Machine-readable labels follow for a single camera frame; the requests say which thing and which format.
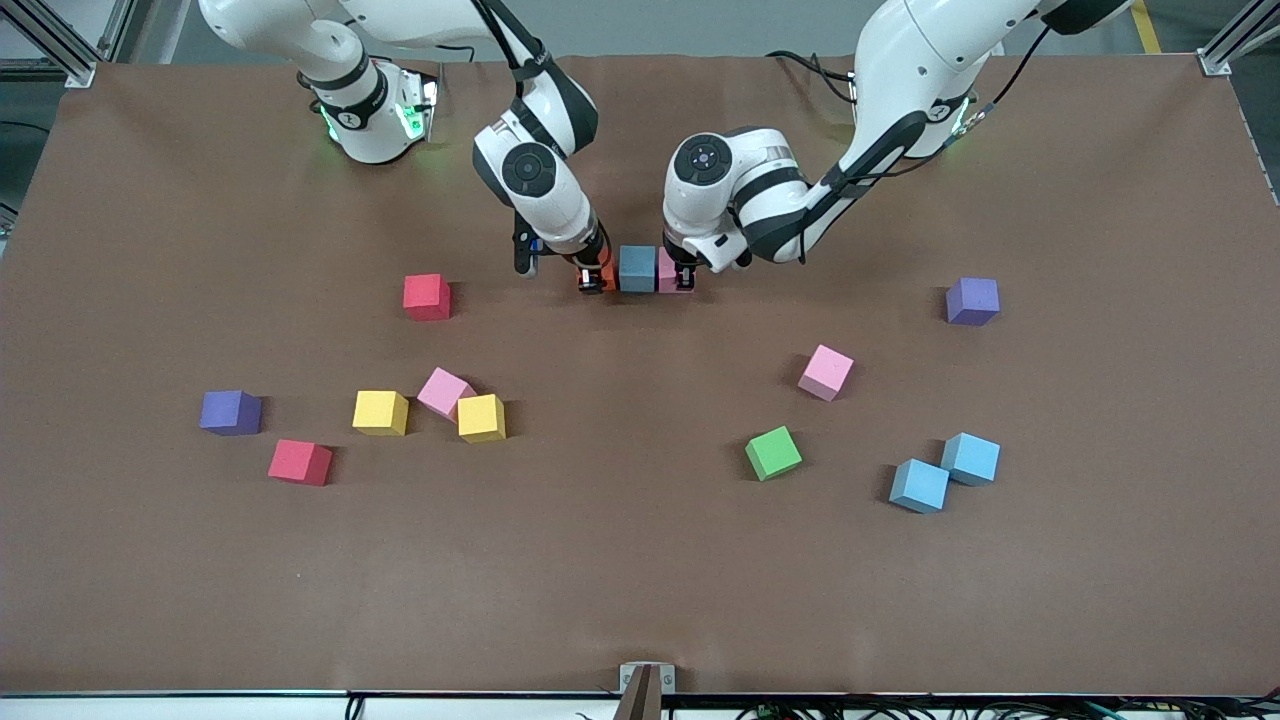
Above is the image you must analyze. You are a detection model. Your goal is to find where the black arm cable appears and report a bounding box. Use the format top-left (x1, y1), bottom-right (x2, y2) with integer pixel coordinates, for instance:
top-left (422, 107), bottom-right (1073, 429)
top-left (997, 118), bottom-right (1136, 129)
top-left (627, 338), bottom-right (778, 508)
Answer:
top-left (800, 25), bottom-right (1056, 263)
top-left (478, 0), bottom-right (546, 121)

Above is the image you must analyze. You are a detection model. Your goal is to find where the yellow foam cube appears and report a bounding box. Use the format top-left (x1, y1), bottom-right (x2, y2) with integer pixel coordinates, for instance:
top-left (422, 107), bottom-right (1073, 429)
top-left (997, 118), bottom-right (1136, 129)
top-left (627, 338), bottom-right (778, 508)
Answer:
top-left (457, 394), bottom-right (507, 445)
top-left (352, 390), bottom-right (410, 437)

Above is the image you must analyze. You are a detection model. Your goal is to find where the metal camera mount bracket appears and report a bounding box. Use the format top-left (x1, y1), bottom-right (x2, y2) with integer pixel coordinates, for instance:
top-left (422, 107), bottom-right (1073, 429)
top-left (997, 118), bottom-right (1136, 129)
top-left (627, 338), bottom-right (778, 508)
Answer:
top-left (614, 662), bottom-right (677, 720)

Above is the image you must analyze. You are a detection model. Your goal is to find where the blue foam cube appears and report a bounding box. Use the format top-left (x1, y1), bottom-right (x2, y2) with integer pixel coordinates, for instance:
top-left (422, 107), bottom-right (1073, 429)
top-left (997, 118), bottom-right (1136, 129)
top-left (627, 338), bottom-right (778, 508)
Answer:
top-left (618, 245), bottom-right (658, 294)
top-left (941, 432), bottom-right (1001, 487)
top-left (889, 458), bottom-right (950, 515)

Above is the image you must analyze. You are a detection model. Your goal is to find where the red foam cube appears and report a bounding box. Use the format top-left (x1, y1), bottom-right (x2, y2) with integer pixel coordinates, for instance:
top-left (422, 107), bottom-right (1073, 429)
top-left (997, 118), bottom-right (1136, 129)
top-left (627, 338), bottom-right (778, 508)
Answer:
top-left (267, 439), bottom-right (335, 488)
top-left (403, 273), bottom-right (452, 323)

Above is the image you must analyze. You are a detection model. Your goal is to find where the grey base connector plate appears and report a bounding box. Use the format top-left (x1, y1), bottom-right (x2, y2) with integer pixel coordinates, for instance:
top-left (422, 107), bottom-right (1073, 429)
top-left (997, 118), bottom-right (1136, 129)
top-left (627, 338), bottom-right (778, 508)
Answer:
top-left (398, 72), bottom-right (441, 141)

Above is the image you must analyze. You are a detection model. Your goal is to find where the aluminium frame profile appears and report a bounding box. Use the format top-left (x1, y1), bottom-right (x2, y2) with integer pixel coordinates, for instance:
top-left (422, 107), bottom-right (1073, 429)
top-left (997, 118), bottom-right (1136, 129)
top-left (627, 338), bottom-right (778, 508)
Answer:
top-left (0, 0), bottom-right (136, 89)
top-left (1198, 0), bottom-right (1280, 78)

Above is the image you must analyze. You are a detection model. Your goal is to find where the purple foam cube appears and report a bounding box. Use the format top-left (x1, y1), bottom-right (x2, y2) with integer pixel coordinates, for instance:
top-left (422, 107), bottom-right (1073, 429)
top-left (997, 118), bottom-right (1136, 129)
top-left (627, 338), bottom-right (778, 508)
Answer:
top-left (945, 277), bottom-right (1001, 327)
top-left (199, 389), bottom-right (264, 437)

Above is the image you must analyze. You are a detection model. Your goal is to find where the green foam cube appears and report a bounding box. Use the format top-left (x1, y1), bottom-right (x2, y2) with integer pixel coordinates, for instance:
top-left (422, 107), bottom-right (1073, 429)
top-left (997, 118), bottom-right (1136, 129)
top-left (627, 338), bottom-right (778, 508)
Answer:
top-left (744, 425), bottom-right (804, 483)

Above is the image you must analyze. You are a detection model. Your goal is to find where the brown table mat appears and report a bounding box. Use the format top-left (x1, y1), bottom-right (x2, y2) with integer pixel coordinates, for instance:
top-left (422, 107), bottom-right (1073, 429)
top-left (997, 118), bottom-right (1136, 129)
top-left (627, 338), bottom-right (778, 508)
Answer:
top-left (0, 50), bottom-right (1280, 698)

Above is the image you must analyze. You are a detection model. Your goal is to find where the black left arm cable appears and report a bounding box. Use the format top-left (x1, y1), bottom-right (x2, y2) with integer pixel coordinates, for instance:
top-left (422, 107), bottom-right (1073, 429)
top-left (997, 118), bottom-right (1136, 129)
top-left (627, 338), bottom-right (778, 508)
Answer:
top-left (800, 25), bottom-right (1056, 263)

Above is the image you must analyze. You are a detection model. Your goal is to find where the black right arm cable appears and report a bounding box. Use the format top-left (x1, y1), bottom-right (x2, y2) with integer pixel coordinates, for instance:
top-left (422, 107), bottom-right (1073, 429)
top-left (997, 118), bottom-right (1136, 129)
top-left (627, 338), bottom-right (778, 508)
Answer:
top-left (478, 0), bottom-right (546, 121)

